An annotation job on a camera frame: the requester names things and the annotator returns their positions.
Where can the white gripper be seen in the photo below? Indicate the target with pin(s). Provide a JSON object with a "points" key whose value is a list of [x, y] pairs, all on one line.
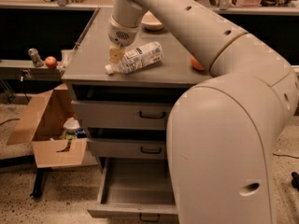
{"points": [[122, 34]]}

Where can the clear plastic water bottle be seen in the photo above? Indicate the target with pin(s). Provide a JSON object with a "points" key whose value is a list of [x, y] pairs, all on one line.
{"points": [[136, 59]]}

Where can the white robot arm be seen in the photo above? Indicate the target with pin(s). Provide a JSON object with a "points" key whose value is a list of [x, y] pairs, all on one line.
{"points": [[220, 132]]}

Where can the grey metal drawer cabinet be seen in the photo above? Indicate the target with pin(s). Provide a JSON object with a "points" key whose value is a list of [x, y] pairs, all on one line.
{"points": [[159, 83]]}

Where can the top grey drawer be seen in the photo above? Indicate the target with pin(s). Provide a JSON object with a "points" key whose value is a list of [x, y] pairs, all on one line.
{"points": [[122, 115]]}

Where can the grey drawer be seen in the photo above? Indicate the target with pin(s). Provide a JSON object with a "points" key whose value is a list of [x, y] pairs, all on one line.
{"points": [[129, 149], [122, 115], [137, 188]]}

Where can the middle grey drawer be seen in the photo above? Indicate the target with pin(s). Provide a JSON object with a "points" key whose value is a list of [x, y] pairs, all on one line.
{"points": [[129, 149]]}

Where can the bottom grey drawer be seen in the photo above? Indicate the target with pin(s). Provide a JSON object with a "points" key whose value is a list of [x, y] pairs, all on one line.
{"points": [[137, 188]]}

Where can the white paper bowl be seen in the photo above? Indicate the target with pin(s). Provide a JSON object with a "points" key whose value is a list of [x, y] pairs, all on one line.
{"points": [[150, 22]]}

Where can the red apple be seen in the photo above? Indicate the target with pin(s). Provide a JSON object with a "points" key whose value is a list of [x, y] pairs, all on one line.
{"points": [[51, 62]]}

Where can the small grey figurine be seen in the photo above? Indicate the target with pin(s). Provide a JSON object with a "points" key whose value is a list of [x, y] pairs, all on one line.
{"points": [[35, 57]]}

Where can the orange fruit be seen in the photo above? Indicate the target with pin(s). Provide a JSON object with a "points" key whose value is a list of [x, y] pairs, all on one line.
{"points": [[196, 65]]}

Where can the white bowl in box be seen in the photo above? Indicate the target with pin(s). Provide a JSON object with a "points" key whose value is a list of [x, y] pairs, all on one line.
{"points": [[71, 125]]}

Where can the brown cardboard box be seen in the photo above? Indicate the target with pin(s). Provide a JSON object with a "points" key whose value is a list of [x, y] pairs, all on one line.
{"points": [[42, 126]]}

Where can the black table leg base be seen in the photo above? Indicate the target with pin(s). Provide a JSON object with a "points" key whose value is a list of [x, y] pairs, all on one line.
{"points": [[40, 182]]}

